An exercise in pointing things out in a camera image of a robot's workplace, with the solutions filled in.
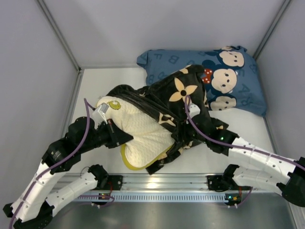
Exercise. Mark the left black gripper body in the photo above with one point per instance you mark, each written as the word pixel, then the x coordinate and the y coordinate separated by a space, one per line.
pixel 113 133

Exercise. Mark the white pillow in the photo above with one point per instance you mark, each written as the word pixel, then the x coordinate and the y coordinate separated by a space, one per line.
pixel 150 139

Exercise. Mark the black floral plush pillowcase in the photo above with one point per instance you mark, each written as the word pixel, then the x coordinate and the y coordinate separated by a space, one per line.
pixel 179 104

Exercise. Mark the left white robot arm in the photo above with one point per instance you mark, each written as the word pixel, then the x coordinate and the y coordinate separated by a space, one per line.
pixel 37 205

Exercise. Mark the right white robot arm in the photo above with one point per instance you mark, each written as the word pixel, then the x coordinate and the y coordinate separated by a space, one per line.
pixel 251 166

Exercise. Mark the blue cartoon print pillow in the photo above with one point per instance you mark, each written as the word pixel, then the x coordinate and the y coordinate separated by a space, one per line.
pixel 230 75

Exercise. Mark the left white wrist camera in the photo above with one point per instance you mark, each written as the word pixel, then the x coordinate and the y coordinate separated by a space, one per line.
pixel 99 114

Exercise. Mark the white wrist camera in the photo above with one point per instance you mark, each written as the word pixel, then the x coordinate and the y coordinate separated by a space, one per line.
pixel 194 110
pixel 99 114

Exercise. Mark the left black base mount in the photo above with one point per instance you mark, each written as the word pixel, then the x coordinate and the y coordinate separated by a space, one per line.
pixel 114 182

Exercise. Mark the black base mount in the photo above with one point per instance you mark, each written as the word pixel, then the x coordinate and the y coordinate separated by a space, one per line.
pixel 114 182
pixel 216 183

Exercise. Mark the aluminium mounting rail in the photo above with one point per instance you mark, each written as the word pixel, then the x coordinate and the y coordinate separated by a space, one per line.
pixel 190 182

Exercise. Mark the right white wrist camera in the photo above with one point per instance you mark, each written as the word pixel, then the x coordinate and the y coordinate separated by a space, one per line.
pixel 194 110

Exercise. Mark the perforated cable duct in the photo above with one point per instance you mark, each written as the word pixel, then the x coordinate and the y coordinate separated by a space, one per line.
pixel 209 197

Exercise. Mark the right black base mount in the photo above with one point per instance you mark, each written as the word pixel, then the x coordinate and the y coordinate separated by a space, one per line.
pixel 216 183

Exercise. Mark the left aluminium frame post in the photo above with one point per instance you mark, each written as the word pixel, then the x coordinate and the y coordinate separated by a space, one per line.
pixel 57 31

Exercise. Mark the aluminium frame post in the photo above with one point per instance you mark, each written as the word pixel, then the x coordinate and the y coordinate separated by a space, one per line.
pixel 57 31
pixel 272 27

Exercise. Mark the right aluminium frame post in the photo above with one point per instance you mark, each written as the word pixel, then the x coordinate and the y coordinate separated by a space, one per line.
pixel 272 27

